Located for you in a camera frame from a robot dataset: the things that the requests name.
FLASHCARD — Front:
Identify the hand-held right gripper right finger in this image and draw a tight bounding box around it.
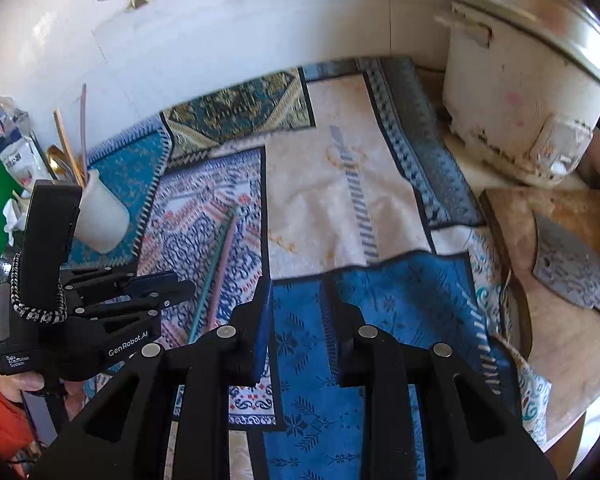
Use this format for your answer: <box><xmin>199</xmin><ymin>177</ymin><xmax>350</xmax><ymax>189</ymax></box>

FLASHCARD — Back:
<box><xmin>320</xmin><ymin>277</ymin><xmax>558</xmax><ymax>480</ymax></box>

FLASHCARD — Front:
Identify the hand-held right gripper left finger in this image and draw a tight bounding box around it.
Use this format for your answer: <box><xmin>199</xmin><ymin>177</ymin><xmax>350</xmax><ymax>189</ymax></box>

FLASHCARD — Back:
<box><xmin>30</xmin><ymin>277</ymin><xmax>276</xmax><ymax>480</ymax></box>

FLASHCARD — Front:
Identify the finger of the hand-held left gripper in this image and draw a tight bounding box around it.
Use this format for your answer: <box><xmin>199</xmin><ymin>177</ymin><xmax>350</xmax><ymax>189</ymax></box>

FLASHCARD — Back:
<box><xmin>79</xmin><ymin>281</ymin><xmax>198</xmax><ymax>334</ymax></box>
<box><xmin>62</xmin><ymin>267</ymin><xmax>179</xmax><ymax>307</ymax></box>

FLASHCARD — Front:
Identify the coloured chopsticks set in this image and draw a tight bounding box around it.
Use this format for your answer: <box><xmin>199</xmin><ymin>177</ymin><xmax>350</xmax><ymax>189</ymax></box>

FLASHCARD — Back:
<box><xmin>186</xmin><ymin>209</ymin><xmax>239</xmax><ymax>344</ymax></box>

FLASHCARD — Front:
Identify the white plastic cup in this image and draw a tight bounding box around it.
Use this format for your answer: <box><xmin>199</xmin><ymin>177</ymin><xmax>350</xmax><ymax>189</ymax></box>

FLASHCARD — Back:
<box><xmin>75</xmin><ymin>168</ymin><xmax>131</xmax><ymax>255</ymax></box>

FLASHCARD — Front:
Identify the large silver spoon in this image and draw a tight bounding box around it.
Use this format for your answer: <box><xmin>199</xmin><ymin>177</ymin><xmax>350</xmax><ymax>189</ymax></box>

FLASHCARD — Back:
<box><xmin>62</xmin><ymin>159</ymin><xmax>84</xmax><ymax>187</ymax></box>

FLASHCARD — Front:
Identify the gold spoon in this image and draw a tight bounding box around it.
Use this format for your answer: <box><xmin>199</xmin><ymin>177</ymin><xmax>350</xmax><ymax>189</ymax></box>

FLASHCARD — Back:
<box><xmin>46</xmin><ymin>145</ymin><xmax>72</xmax><ymax>179</ymax></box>

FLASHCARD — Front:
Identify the wooden chopstick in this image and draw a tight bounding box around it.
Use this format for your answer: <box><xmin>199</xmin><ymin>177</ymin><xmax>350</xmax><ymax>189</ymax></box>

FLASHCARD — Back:
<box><xmin>53</xmin><ymin>108</ymin><xmax>86</xmax><ymax>187</ymax></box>

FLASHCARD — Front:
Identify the mauve chopstick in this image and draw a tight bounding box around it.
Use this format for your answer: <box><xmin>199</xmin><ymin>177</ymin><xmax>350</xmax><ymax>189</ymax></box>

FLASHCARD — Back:
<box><xmin>79</xmin><ymin>83</ymin><xmax>89</xmax><ymax>174</ymax></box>

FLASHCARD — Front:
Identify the person's left hand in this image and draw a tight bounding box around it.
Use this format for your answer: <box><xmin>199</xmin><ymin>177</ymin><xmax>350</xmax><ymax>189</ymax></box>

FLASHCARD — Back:
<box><xmin>0</xmin><ymin>370</ymin><xmax>49</xmax><ymax>404</ymax></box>

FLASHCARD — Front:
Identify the white plastic bag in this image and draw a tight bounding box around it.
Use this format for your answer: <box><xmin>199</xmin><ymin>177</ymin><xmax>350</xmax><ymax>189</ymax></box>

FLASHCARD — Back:
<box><xmin>0</xmin><ymin>99</ymin><xmax>48</xmax><ymax>188</ymax></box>

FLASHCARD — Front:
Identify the patterned patchwork tablecloth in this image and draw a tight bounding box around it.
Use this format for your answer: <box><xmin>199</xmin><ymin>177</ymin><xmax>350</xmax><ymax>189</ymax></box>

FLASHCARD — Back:
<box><xmin>62</xmin><ymin>55</ymin><xmax>553</xmax><ymax>480</ymax></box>

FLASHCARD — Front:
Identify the wooden cutting board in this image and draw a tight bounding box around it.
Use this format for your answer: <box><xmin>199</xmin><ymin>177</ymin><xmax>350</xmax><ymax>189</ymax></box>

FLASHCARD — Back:
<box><xmin>480</xmin><ymin>187</ymin><xmax>600</xmax><ymax>453</ymax></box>

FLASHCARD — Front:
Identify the steel cleaver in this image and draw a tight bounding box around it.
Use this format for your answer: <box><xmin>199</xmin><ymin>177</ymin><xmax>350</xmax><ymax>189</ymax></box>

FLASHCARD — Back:
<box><xmin>531</xmin><ymin>210</ymin><xmax>600</xmax><ymax>322</ymax></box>

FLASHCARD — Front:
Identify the white rice cooker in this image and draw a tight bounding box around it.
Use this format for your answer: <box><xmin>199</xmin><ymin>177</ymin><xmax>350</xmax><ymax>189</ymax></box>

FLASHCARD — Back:
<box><xmin>434</xmin><ymin>0</ymin><xmax>600</xmax><ymax>189</ymax></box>

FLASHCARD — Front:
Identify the braided wrist strap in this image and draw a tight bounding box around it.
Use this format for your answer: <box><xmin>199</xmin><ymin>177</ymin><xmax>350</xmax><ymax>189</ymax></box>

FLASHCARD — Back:
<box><xmin>9</xmin><ymin>251</ymin><xmax>69</xmax><ymax>324</ymax></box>

